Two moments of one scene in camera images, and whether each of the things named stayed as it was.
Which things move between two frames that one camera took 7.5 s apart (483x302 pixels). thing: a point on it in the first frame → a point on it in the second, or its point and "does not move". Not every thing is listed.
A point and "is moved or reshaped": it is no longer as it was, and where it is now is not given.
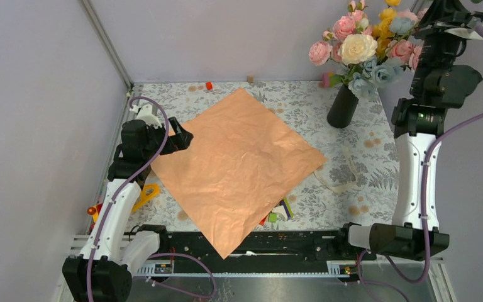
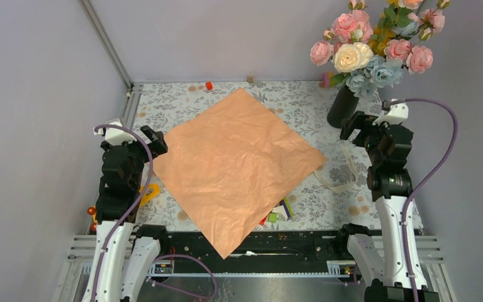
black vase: x=341 y=110 does not move
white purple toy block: x=283 y=209 does not move
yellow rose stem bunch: x=382 y=31 is moved or reshaped
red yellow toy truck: x=148 y=192 does not move
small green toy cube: x=272 y=218 does not move
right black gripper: x=443 y=15 → x=360 y=121
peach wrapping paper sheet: x=242 y=158 does not move
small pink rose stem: x=402 y=50 is moved or reshaped
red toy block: x=262 y=221 does not move
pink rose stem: x=414 y=56 does not move
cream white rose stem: x=355 y=48 is moved or reshaped
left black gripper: x=180 y=140 → x=157 y=145
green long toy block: x=288 y=207 does not move
